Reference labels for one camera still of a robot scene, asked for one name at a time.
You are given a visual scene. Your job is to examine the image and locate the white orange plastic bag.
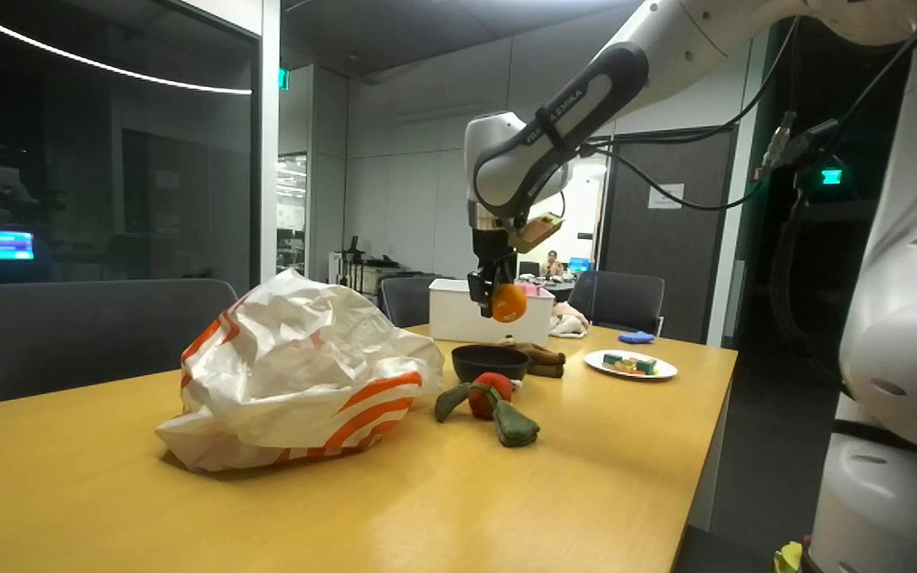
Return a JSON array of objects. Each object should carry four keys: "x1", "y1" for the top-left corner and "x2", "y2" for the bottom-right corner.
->
[{"x1": 152, "y1": 268, "x2": 448, "y2": 478}]

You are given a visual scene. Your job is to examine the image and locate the red plush toy green leaves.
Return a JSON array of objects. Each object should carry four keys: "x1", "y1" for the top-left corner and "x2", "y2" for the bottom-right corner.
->
[{"x1": 431, "y1": 370, "x2": 543, "y2": 452}]

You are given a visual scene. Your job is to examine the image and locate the white crumpled paper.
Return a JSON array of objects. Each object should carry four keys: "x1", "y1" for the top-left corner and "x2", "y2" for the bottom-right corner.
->
[{"x1": 549, "y1": 299, "x2": 596, "y2": 342}]

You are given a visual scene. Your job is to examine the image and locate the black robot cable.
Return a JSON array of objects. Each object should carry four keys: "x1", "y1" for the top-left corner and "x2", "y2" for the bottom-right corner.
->
[{"x1": 584, "y1": 17, "x2": 803, "y2": 214}]

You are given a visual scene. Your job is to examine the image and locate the orange fruit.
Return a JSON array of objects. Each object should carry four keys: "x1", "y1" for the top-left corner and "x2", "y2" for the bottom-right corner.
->
[{"x1": 488, "y1": 283, "x2": 530, "y2": 328}]

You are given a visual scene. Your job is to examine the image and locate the glowing blue monitor screen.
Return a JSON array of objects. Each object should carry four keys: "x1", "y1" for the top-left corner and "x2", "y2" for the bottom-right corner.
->
[{"x1": 0, "y1": 225, "x2": 40, "y2": 264}]

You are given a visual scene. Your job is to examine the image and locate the yellow green object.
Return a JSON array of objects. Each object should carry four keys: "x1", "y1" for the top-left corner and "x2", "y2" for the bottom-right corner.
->
[{"x1": 770, "y1": 538, "x2": 813, "y2": 573}]

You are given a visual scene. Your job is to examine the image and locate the gray office chair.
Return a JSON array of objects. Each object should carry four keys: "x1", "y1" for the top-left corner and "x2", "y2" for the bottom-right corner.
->
[
  {"x1": 566, "y1": 270, "x2": 668, "y2": 336},
  {"x1": 0, "y1": 278, "x2": 242, "y2": 412},
  {"x1": 374, "y1": 270, "x2": 435, "y2": 330}
]

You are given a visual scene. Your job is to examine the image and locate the white plate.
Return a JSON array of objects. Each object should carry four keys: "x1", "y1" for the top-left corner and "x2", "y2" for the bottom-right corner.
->
[{"x1": 584, "y1": 346, "x2": 681, "y2": 384}]

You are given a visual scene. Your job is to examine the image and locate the white plastic bin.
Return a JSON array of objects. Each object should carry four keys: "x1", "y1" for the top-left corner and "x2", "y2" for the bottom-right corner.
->
[{"x1": 426, "y1": 278, "x2": 558, "y2": 350}]

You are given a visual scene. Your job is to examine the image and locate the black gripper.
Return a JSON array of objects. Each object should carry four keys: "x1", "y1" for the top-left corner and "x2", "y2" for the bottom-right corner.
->
[{"x1": 464, "y1": 220, "x2": 523, "y2": 321}]

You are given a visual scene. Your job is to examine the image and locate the white paper door sign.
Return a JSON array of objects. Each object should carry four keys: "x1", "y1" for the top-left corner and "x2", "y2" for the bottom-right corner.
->
[{"x1": 643, "y1": 182, "x2": 687, "y2": 214}]

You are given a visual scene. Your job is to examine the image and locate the toy food pieces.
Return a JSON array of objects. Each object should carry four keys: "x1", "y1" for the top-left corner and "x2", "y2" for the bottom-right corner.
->
[{"x1": 599, "y1": 350, "x2": 661, "y2": 377}]

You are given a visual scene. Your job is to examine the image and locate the brown plush toy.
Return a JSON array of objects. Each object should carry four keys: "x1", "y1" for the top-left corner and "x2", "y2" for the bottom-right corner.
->
[{"x1": 520, "y1": 340, "x2": 569, "y2": 381}]

